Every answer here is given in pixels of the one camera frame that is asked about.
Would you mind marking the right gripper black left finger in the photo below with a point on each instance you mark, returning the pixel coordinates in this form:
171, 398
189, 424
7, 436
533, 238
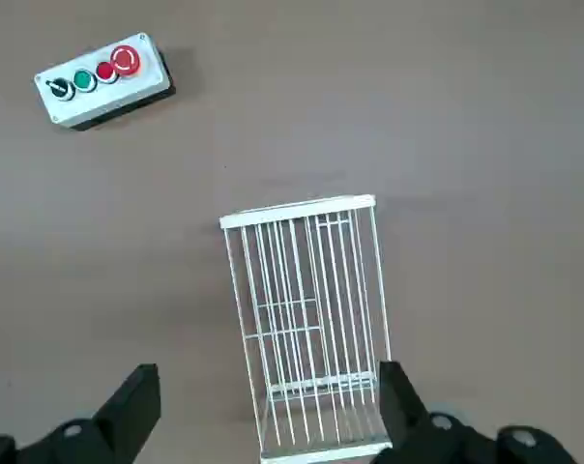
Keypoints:
123, 415

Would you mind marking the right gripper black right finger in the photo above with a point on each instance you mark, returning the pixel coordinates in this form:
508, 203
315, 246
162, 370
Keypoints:
408, 435

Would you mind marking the grey button control box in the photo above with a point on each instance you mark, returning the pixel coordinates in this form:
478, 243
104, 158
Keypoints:
103, 96

